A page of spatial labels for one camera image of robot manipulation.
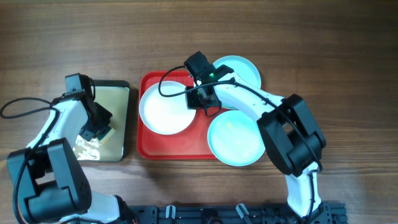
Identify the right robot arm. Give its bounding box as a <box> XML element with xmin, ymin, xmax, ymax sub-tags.
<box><xmin>183</xmin><ymin>52</ymin><xmax>326</xmax><ymax>222</ymax></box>

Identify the red plastic tray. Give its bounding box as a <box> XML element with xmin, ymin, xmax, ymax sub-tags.
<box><xmin>137</xmin><ymin>70</ymin><xmax>267</xmax><ymax>161</ymax></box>

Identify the light blue plate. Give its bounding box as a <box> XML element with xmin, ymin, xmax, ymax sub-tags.
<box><xmin>207</xmin><ymin>110</ymin><xmax>266</xmax><ymax>167</ymax></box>
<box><xmin>194</xmin><ymin>55</ymin><xmax>262</xmax><ymax>110</ymax></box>

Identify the green yellow sponge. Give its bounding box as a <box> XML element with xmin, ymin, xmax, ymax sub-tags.
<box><xmin>96</xmin><ymin>126</ymin><xmax>116</xmax><ymax>144</ymax></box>

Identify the white round plate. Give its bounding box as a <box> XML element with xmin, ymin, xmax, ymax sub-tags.
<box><xmin>139</xmin><ymin>81</ymin><xmax>196</xmax><ymax>135</ymax></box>

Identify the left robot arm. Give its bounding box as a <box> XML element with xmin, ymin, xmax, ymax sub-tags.
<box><xmin>7</xmin><ymin>73</ymin><xmax>139</xmax><ymax>223</ymax></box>

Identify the black tray with water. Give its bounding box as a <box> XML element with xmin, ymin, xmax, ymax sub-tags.
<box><xmin>73</xmin><ymin>80</ymin><xmax>130</xmax><ymax>162</ymax></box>

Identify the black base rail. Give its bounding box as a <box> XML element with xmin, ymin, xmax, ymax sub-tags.
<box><xmin>130</xmin><ymin>202</ymin><xmax>348</xmax><ymax>224</ymax></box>

